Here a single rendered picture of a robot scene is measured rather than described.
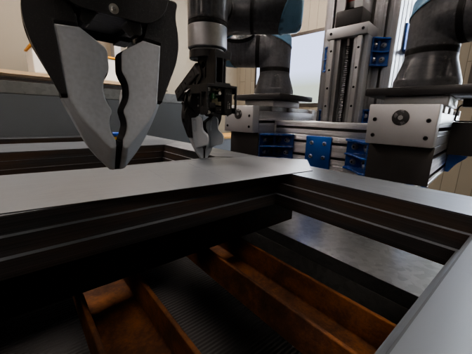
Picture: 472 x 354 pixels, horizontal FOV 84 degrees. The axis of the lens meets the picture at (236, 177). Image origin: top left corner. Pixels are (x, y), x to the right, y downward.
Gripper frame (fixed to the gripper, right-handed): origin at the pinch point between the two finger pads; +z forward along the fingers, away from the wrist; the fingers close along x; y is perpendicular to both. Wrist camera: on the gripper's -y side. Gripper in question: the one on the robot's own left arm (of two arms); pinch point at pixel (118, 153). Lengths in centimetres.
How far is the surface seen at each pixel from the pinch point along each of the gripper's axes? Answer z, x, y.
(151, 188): 6.0, -6.4, 10.5
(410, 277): 24, -47, -7
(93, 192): 6.1, -0.4, 12.7
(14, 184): 6.2, 6.6, 21.2
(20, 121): 1, 5, 99
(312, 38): -124, -349, 245
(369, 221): 9.2, -27.8, -6.4
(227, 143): 36, -238, 302
